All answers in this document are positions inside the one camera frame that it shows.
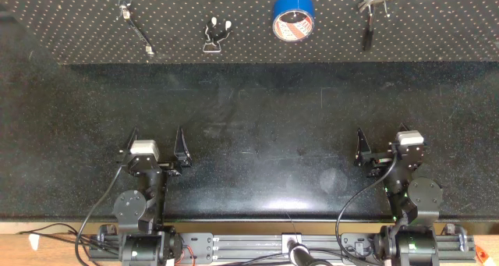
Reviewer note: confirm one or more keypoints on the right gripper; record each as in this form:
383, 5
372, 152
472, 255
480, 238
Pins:
409, 158

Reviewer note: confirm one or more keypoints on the black and white pliers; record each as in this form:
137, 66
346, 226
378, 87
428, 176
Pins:
213, 34

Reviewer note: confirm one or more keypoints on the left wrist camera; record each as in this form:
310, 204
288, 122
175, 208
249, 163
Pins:
144, 149

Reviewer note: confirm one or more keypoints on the mounting rail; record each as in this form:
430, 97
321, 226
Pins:
253, 248

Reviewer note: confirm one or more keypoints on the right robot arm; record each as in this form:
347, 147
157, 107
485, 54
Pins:
423, 197

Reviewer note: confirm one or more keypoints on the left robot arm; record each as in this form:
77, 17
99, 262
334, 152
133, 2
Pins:
132, 211

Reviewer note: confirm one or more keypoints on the roll of blue tape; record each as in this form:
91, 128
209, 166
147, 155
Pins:
292, 2

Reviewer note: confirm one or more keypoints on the white paper tag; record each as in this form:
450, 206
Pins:
34, 241

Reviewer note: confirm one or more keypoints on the orange plastic piece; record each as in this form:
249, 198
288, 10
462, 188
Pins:
482, 255

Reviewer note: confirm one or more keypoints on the hammer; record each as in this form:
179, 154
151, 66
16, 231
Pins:
368, 28

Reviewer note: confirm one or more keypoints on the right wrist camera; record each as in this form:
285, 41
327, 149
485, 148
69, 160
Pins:
410, 138

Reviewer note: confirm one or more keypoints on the wrench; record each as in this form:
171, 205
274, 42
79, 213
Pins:
137, 31

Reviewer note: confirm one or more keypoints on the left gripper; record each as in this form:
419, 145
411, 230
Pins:
144, 166

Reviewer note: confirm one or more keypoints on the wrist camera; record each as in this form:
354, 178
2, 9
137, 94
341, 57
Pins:
410, 138
144, 149

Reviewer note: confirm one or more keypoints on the black pegboard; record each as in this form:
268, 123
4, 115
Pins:
257, 43

